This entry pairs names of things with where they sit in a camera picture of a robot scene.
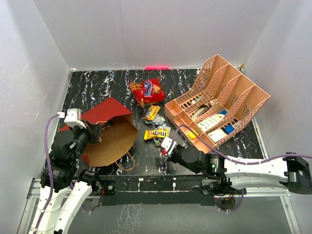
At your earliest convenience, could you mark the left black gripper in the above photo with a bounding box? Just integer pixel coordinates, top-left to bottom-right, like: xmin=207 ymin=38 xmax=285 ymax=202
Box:
xmin=69 ymin=118 xmax=102 ymax=162

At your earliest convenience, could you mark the purple candy packet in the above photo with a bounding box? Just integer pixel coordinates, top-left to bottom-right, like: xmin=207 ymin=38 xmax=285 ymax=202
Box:
xmin=101 ymin=122 xmax=112 ymax=132

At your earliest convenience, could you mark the red paper bag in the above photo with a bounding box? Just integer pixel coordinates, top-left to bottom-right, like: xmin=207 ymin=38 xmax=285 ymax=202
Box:
xmin=59 ymin=97 xmax=139 ymax=171

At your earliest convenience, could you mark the red cookie snack bag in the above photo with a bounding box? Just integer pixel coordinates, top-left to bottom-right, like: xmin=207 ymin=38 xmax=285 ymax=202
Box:
xmin=129 ymin=78 xmax=165 ymax=107

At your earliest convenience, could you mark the pink plastic file organizer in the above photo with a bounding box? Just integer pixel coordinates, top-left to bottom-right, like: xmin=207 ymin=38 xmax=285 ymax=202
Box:
xmin=164 ymin=55 xmax=270 ymax=153

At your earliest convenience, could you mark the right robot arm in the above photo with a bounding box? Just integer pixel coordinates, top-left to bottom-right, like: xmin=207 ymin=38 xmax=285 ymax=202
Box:
xmin=162 ymin=145 xmax=312 ymax=195

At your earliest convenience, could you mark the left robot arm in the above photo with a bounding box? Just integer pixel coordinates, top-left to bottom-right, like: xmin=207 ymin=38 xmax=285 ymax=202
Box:
xmin=29 ymin=120 xmax=102 ymax=234

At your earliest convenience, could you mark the yellow cube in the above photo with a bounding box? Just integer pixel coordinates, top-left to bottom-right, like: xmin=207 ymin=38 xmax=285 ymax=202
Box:
xmin=188 ymin=131 xmax=198 ymax=140

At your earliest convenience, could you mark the white label card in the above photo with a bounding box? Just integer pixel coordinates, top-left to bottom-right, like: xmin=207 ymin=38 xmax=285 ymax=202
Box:
xmin=197 ymin=114 xmax=224 ymax=132

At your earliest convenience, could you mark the white card pack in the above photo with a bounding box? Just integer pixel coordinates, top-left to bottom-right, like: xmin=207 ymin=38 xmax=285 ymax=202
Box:
xmin=208 ymin=129 xmax=227 ymax=143

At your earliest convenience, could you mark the blue cube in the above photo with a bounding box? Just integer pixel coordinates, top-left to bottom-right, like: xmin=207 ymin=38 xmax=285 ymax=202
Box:
xmin=224 ymin=125 xmax=235 ymax=134

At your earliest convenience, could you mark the pink tape strip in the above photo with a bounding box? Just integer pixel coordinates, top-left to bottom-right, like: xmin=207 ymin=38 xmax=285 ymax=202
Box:
xmin=145 ymin=66 xmax=170 ymax=70

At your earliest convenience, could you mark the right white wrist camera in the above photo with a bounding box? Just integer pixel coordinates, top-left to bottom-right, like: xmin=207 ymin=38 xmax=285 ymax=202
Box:
xmin=161 ymin=137 xmax=177 ymax=156

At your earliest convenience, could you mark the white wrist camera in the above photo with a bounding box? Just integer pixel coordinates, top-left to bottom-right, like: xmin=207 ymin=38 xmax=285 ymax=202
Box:
xmin=161 ymin=137 xmax=177 ymax=156
xmin=57 ymin=108 xmax=86 ymax=129

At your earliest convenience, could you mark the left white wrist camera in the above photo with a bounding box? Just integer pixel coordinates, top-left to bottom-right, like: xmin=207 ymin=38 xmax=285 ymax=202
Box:
xmin=57 ymin=108 xmax=86 ymax=129

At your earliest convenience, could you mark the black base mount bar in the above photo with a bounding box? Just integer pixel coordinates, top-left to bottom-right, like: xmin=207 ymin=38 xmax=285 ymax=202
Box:
xmin=80 ymin=174 xmax=247 ymax=207

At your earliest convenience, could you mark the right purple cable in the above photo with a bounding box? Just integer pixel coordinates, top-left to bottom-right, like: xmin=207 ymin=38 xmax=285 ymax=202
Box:
xmin=170 ymin=124 xmax=312 ymax=165

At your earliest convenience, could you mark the purple cable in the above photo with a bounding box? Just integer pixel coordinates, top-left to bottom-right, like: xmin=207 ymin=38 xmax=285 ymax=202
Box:
xmin=170 ymin=124 xmax=312 ymax=165
xmin=31 ymin=114 xmax=60 ymax=232

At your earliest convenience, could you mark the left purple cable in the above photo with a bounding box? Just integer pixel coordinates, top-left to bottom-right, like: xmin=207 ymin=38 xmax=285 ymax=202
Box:
xmin=31 ymin=114 xmax=60 ymax=232

